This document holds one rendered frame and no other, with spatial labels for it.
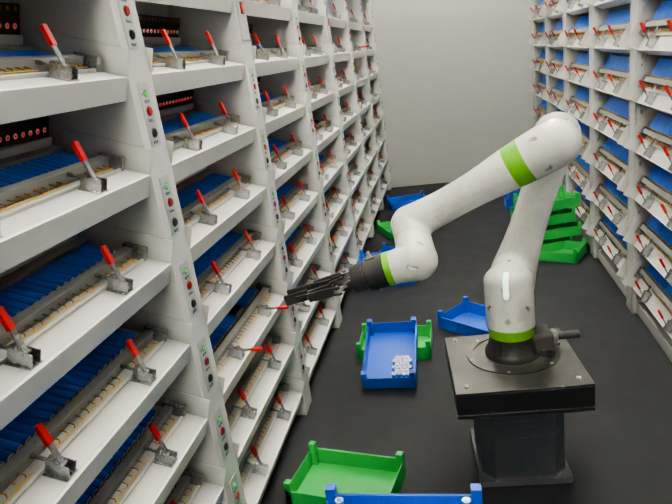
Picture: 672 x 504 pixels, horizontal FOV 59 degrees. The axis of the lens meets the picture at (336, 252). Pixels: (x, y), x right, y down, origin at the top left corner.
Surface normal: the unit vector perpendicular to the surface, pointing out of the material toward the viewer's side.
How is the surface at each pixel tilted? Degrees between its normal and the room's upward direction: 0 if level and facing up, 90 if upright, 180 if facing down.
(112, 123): 90
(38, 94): 108
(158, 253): 90
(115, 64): 90
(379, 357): 18
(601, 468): 0
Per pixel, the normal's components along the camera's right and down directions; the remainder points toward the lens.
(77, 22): -0.17, 0.33
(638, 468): -0.14, -0.94
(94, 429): 0.18, -0.92
